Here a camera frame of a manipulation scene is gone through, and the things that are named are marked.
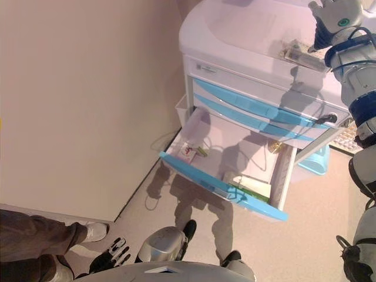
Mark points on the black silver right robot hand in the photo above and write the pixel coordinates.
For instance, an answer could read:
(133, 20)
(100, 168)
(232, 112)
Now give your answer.
(335, 14)

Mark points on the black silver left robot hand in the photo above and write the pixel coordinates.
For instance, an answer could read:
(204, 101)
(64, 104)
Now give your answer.
(111, 255)

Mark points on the white blue medicine box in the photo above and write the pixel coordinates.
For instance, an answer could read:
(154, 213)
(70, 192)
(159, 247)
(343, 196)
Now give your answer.
(305, 58)

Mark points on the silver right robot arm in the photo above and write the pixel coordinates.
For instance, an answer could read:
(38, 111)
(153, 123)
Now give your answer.
(358, 76)

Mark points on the pink white medicine box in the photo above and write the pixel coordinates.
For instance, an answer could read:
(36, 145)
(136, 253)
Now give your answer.
(186, 152)

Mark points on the green white medicine box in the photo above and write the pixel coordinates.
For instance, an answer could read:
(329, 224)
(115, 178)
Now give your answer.
(249, 186)

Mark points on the white sneaker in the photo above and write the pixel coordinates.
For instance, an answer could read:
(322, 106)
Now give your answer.
(63, 270)
(95, 230)

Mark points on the silver left robot leg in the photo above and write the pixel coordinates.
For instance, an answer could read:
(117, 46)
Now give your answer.
(164, 243)

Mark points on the silver robot leg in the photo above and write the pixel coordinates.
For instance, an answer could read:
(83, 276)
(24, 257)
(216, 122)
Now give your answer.
(235, 261)
(164, 243)

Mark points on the grey robot torso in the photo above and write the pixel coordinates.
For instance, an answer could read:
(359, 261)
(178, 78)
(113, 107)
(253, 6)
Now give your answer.
(164, 273)

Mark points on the brown trousers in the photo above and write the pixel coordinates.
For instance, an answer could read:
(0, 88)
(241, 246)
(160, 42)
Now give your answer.
(35, 235)

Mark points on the white medical cart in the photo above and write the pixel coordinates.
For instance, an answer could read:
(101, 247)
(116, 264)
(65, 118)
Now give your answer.
(235, 35)

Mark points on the black cart key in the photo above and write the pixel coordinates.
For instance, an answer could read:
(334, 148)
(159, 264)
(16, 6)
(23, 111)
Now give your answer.
(327, 117)

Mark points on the silver right robot leg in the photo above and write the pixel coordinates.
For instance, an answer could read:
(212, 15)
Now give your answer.
(235, 261)

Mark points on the white lattice basket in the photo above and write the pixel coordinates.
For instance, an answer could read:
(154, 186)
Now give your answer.
(346, 138)

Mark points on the gold blister pack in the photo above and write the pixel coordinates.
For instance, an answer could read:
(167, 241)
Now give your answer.
(274, 147)

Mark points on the light blue lidded bin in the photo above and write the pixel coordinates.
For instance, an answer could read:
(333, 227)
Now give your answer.
(314, 161)

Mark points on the clear cart side bin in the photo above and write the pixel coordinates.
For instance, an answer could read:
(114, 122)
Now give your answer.
(183, 107)

